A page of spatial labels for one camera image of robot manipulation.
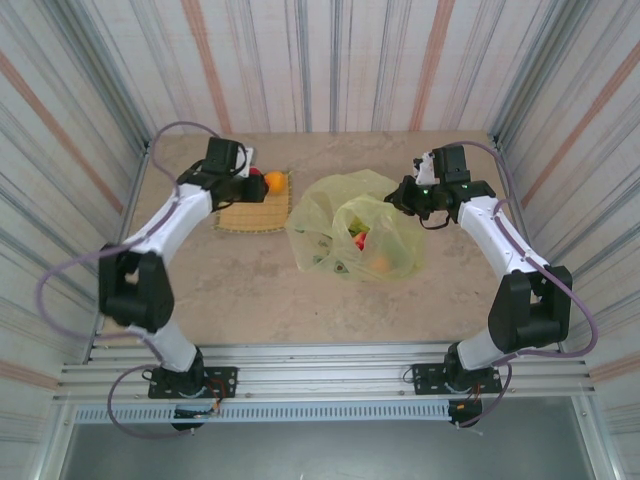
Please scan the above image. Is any translucent yellow-green plastic bag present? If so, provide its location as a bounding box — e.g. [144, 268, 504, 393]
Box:
[285, 169, 426, 284]

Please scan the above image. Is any woven bamboo mat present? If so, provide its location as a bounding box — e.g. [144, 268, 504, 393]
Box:
[212, 169, 295, 235]

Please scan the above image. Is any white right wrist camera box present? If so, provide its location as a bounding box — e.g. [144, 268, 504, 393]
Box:
[411, 151, 437, 182]

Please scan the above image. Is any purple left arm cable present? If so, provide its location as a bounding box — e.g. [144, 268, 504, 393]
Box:
[37, 121, 224, 441]

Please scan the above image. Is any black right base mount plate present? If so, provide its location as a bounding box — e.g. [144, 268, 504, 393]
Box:
[410, 363, 503, 396]

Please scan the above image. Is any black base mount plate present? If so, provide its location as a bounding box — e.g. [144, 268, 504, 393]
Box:
[148, 366, 239, 400]
[410, 363, 503, 396]

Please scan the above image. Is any aluminium rail frame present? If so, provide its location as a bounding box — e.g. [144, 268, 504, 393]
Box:
[52, 342, 599, 404]

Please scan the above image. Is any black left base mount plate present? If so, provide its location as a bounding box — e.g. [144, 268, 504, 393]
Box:
[148, 366, 239, 400]

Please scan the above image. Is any grey slotted cable duct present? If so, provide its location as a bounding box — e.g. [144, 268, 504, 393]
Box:
[73, 403, 451, 424]

